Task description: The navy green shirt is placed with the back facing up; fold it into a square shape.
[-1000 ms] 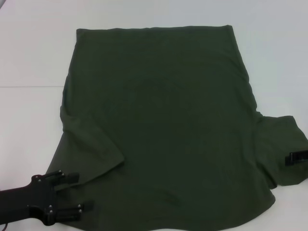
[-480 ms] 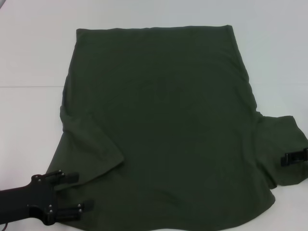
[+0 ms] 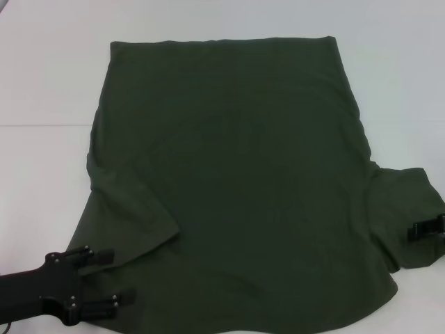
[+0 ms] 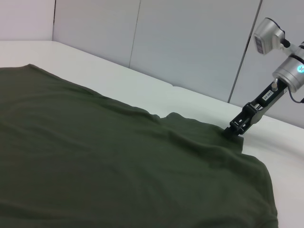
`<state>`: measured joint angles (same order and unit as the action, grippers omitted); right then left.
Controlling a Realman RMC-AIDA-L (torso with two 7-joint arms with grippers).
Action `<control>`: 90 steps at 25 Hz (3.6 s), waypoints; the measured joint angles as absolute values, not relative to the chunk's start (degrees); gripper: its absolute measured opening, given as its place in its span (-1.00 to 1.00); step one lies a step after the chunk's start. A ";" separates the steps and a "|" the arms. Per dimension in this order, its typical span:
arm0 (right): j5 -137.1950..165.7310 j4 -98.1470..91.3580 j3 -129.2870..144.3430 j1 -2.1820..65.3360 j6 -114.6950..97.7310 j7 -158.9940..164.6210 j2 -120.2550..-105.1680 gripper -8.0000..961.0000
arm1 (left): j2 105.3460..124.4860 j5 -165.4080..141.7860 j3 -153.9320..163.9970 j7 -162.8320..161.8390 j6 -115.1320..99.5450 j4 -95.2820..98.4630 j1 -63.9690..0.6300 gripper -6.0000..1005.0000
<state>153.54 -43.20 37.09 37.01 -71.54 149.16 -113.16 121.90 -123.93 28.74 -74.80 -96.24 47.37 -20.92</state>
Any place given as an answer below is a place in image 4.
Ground right wrist cable with connectors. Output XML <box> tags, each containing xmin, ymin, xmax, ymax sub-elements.
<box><xmin>271</xmin><ymin>80</ymin><xmax>304</xmax><ymax>104</ymax></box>

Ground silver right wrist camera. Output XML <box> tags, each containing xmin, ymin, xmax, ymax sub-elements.
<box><xmin>253</xmin><ymin>17</ymin><xmax>290</xmax><ymax>57</ymax></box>

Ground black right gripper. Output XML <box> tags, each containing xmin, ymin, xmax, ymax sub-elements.
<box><xmin>221</xmin><ymin>79</ymin><xmax>288</xmax><ymax>139</ymax></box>

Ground dark green t-shirt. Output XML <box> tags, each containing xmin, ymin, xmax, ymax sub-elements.
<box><xmin>0</xmin><ymin>63</ymin><xmax>279</xmax><ymax>228</ymax></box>

